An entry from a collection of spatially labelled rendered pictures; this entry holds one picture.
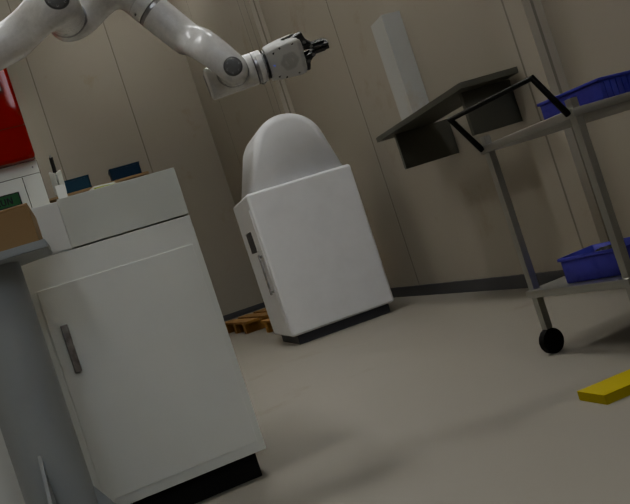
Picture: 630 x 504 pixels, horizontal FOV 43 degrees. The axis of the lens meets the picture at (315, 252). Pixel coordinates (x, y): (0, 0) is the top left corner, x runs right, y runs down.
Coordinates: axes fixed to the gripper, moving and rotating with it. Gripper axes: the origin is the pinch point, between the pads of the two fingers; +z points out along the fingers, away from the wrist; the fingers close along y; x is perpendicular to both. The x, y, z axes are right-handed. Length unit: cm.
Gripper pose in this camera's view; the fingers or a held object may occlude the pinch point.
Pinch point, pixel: (320, 45)
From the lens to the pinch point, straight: 216.9
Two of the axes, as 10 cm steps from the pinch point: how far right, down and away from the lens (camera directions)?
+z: 9.3, -3.6, 1.0
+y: -2.2, -7.4, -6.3
